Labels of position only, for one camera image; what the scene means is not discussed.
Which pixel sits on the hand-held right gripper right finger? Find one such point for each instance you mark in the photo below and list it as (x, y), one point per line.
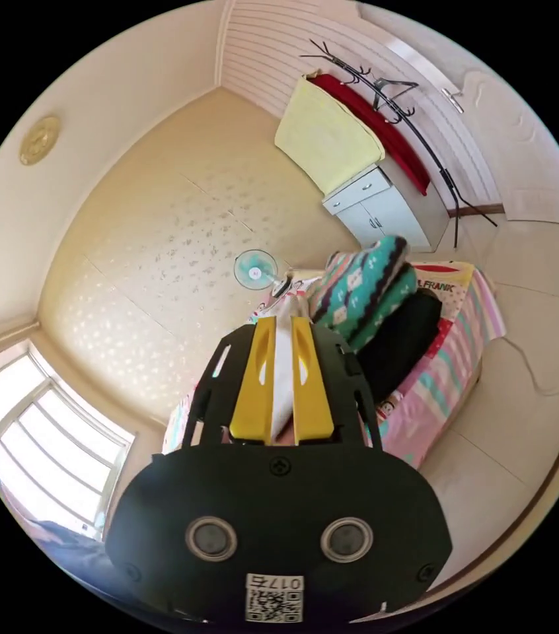
(311, 396)

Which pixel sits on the black coat rack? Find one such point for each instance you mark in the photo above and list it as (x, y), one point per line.
(420, 133)

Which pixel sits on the window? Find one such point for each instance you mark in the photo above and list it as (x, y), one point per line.
(51, 446)

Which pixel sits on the teal electric fan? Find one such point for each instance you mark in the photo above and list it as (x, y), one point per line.
(254, 270)

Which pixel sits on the white cupboard with draped cloths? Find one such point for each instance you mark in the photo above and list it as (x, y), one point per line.
(383, 208)

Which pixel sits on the black folded blanket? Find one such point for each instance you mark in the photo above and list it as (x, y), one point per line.
(398, 342)

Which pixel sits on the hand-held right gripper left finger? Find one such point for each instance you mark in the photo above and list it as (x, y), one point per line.
(252, 391)

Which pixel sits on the bed with pink printed sheet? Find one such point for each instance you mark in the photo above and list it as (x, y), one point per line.
(440, 376)

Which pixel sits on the teal patterned folded blanket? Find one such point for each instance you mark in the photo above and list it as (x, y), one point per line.
(364, 292)

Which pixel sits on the white long sleeve shirt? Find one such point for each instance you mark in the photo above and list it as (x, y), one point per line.
(283, 361)

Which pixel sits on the white door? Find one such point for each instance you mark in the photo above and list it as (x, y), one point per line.
(517, 124)

